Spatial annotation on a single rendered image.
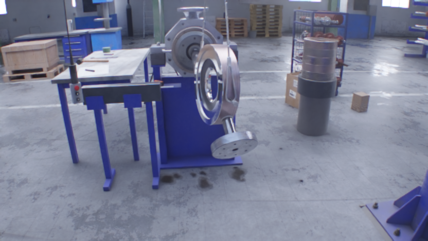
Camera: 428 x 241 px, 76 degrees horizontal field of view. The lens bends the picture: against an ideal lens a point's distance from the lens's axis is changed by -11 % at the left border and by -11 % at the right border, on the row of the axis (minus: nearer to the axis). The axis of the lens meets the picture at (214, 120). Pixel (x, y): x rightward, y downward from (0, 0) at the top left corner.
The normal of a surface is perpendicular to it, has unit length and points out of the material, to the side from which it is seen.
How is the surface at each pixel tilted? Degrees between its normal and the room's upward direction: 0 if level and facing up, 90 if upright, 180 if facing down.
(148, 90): 90
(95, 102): 90
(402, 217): 90
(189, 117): 90
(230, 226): 0
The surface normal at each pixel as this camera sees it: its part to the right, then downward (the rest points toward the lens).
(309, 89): -0.59, 0.31
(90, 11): 0.07, 0.38
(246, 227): -0.01, -0.92
